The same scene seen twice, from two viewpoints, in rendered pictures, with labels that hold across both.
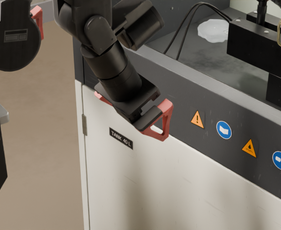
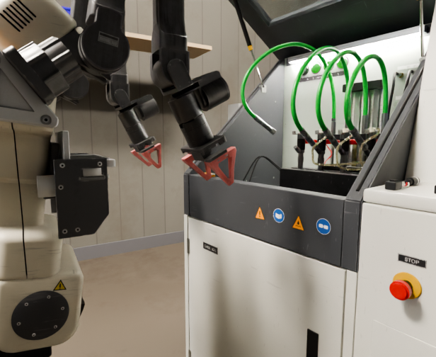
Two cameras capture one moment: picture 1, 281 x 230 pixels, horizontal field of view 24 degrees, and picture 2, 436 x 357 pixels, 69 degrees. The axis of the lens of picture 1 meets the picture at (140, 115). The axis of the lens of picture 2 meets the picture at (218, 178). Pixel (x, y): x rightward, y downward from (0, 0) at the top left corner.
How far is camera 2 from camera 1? 0.58 m
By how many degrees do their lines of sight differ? 26
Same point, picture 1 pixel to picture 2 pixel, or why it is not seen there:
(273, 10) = not seen: hidden behind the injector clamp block
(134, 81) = (207, 130)
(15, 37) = (108, 40)
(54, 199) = (174, 328)
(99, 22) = (179, 63)
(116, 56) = (192, 103)
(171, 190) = (243, 280)
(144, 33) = (214, 92)
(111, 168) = (204, 274)
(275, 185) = (320, 250)
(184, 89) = (250, 194)
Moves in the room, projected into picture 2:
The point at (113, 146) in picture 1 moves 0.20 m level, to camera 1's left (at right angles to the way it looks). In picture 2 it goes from (205, 256) to (151, 255)
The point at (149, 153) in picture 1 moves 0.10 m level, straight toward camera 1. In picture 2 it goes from (228, 253) to (226, 265)
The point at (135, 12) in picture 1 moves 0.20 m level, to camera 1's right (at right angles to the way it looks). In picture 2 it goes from (208, 76) to (307, 75)
